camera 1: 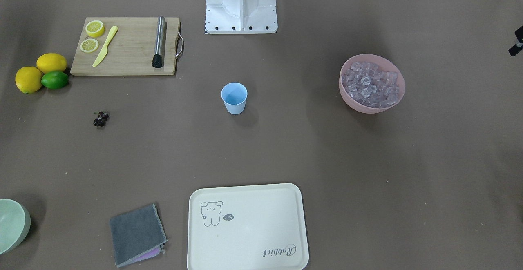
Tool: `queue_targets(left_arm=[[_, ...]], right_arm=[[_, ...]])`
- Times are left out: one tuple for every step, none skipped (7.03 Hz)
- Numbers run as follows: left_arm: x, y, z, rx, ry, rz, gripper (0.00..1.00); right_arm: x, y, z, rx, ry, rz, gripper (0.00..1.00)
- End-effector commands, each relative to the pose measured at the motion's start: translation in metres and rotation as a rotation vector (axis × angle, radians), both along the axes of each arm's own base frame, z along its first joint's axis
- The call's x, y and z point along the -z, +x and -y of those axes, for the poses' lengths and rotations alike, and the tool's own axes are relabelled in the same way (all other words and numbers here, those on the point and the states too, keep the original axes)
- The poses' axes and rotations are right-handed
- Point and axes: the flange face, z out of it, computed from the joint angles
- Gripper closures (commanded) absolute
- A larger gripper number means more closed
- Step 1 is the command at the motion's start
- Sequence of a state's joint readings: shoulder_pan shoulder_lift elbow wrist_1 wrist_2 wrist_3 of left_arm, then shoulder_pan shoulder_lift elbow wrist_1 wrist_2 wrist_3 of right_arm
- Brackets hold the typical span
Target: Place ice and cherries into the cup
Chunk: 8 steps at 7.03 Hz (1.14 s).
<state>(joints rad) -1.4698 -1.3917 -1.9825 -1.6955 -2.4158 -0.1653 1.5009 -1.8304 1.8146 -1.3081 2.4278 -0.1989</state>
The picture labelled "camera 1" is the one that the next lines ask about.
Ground dark red cherries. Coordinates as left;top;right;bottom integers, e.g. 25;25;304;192
93;111;110;127

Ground light blue cup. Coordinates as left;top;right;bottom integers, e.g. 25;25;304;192
221;82;248;115

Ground clear ice cubes pile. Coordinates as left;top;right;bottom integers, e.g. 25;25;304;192
340;61;400;109

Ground cream rabbit tray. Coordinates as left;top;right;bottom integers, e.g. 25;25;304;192
187;183;309;270

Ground pink bowl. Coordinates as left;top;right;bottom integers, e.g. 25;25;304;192
338;54;406;114

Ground steel muddler black tip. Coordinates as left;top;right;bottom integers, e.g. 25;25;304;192
151;16;167;69

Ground grey folded cloth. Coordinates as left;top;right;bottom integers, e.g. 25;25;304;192
109;203;168;268

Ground bamboo cutting board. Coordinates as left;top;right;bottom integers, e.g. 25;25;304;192
70;17;183;76

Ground yellow plastic knife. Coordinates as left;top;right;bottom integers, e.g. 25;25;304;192
92;26;119;67

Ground lemon half lower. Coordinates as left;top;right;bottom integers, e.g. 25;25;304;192
79;38;99;54

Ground lemon half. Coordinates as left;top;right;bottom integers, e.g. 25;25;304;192
85;20;105;38
79;38;99;54

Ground lemon half upper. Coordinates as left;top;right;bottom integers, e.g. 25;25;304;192
85;20;105;38

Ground green lime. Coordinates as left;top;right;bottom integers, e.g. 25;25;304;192
41;71;69;89

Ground yellow lemon near board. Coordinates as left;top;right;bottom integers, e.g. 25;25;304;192
37;53;67;74

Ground yellow lemon outer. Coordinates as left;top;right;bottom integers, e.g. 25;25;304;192
15;67;43;94

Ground mint green bowl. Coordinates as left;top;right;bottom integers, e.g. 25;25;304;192
0;199;31;254

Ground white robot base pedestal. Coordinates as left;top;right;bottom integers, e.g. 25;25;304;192
204;0;278;34

